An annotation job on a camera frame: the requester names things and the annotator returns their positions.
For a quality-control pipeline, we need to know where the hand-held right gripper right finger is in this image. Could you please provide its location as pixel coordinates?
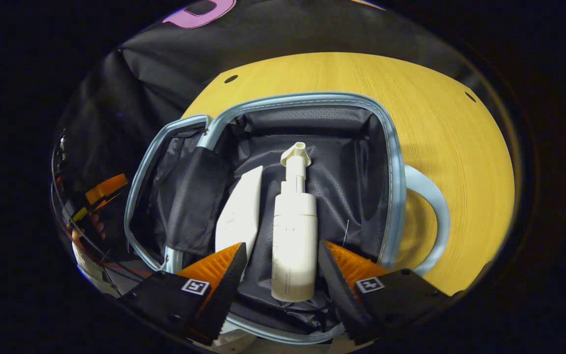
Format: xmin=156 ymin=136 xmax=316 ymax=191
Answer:
xmin=317 ymin=240 xmax=453 ymax=347

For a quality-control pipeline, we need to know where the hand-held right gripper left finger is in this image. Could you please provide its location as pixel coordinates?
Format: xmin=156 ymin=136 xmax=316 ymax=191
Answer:
xmin=121 ymin=242 xmax=248 ymax=346

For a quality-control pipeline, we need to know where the white squeeze tube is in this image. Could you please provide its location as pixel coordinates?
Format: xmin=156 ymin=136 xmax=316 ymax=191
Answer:
xmin=214 ymin=165 xmax=264 ymax=268

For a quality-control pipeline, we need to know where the white pump bottle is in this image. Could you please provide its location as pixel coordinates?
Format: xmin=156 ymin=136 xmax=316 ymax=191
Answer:
xmin=271 ymin=142 xmax=319 ymax=302

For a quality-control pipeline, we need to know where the black backdrop cloth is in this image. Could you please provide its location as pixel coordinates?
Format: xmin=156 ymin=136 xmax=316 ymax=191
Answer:
xmin=55 ymin=0 xmax=485 ymax=207

